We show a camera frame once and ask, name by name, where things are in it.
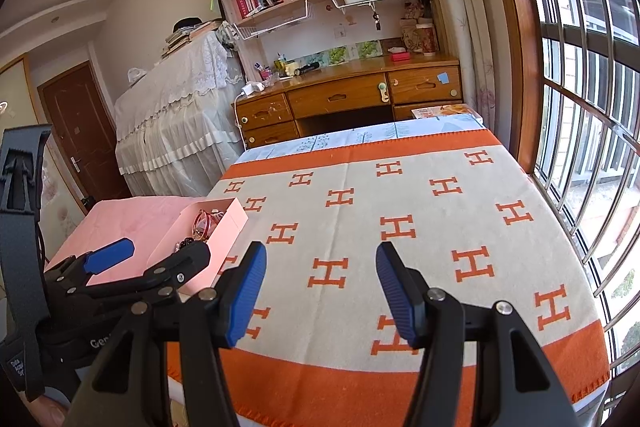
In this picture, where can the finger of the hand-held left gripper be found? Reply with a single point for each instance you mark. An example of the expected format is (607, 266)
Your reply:
(110, 254)
(187, 259)

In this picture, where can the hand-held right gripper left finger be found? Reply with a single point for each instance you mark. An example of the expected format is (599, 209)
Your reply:
(245, 302)

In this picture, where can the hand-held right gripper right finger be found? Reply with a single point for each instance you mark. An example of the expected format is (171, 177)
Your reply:
(397, 302)

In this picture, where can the pink rectangular box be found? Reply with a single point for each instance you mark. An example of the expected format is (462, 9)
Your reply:
(227, 232)

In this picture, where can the person's left hand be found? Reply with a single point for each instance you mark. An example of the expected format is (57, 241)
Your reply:
(50, 414)

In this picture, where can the orange patterned blanket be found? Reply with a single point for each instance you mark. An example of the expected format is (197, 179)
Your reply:
(440, 232)

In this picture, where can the brown wooden door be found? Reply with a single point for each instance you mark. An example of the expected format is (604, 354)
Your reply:
(80, 132)

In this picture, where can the lace covered piano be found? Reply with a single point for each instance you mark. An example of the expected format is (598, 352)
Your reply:
(175, 122)

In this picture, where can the frosted sliding door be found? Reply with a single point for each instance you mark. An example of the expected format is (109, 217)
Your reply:
(20, 92)

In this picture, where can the white object on piano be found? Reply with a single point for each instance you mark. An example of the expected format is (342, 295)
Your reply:
(136, 75)

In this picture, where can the white charger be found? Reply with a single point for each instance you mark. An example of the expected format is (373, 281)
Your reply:
(253, 88)

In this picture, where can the orange magazine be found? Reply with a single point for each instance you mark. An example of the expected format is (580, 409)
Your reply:
(442, 111)

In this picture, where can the green drawer hook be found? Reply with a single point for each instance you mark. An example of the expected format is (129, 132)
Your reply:
(384, 93)

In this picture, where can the wooden desk with drawers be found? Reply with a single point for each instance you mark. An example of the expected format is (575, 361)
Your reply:
(345, 94)

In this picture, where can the stack of books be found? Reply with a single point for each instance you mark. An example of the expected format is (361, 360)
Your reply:
(190, 34)

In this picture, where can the black flashlight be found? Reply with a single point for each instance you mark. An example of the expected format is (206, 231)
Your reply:
(306, 68)

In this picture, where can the small red box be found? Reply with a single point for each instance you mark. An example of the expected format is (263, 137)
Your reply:
(398, 56)

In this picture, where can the row of picture cards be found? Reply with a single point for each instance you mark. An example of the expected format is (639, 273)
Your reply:
(350, 52)

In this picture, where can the patterned paper bags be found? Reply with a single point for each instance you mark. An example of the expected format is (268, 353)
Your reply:
(420, 38)

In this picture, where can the barred window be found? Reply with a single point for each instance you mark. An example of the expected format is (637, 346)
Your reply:
(590, 107)

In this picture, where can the hanging keys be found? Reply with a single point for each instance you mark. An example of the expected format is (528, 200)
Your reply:
(375, 19)

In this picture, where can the pale floral curtain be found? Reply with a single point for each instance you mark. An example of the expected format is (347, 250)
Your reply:
(460, 7)

